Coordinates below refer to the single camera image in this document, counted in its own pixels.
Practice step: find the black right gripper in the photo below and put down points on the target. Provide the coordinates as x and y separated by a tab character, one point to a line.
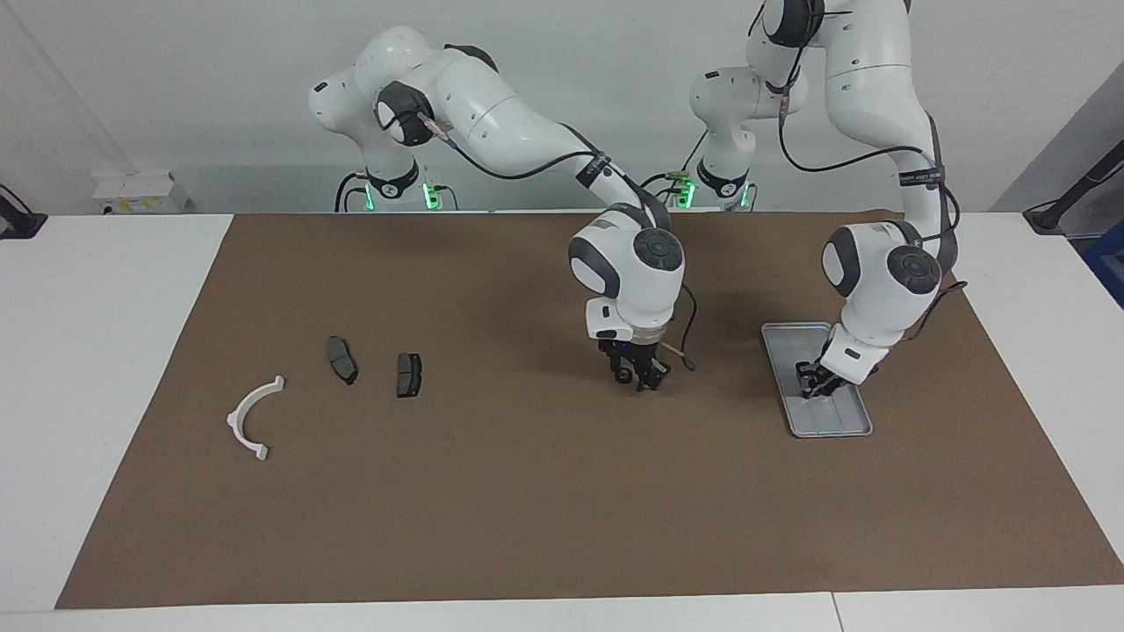
637	351

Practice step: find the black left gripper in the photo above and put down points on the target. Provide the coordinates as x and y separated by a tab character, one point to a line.
832	376

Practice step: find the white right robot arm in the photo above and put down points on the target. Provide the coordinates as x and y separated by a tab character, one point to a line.
500	114

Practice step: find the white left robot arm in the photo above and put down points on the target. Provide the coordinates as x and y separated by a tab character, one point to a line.
878	79

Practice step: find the silver metal tray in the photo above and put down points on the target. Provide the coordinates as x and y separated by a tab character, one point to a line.
843	421

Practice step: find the brown table mat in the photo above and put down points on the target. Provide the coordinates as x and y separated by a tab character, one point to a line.
527	491

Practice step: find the rectangular dark brake pad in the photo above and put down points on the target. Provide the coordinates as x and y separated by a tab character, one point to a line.
409	376

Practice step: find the black angled stand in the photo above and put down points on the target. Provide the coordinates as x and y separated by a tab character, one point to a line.
1054	211

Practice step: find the curved dark brake pad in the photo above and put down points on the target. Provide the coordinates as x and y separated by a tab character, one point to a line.
342	360

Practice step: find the blue crate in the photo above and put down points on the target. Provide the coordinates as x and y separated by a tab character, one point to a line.
1108	263

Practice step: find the white cardboard box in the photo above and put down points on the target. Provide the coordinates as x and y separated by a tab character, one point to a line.
140	193

